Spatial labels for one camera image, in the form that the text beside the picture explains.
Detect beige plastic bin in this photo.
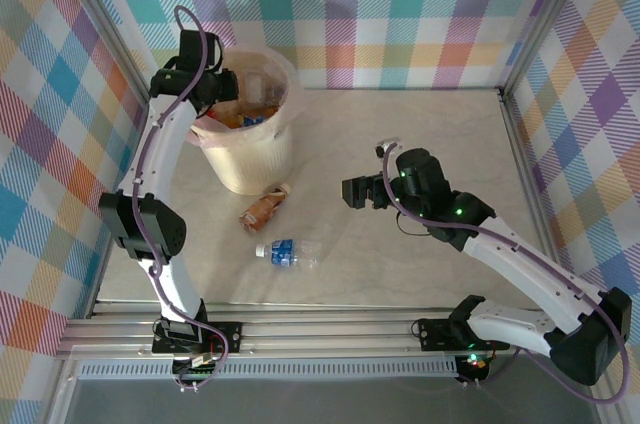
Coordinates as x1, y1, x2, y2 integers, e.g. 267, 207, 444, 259
188, 46, 306, 197

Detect blue label water bottle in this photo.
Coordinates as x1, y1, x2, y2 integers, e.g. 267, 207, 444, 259
254, 238, 324, 270

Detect brown tea bottle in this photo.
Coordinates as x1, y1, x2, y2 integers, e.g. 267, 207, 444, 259
238, 183, 292, 234

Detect checkered cloth backdrop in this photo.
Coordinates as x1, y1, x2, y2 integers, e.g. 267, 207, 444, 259
509, 0, 640, 424
0, 0, 146, 400
94, 0, 571, 93

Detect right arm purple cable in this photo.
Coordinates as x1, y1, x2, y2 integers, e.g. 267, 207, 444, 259
382, 142, 632, 405

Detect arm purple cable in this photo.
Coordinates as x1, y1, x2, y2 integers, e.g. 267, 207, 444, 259
130, 4, 236, 393
382, 142, 632, 405

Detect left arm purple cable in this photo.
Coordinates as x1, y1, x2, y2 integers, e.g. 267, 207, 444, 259
130, 4, 236, 393

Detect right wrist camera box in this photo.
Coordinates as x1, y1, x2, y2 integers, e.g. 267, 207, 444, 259
373, 139, 402, 158

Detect aluminium frame post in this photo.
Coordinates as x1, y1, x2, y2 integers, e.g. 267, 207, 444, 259
52, 0, 161, 103
497, 0, 601, 95

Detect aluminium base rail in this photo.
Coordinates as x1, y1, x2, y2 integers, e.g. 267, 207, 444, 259
54, 303, 609, 360

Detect grey slotted cable duct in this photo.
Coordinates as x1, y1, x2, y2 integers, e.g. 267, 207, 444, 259
77, 357, 460, 381

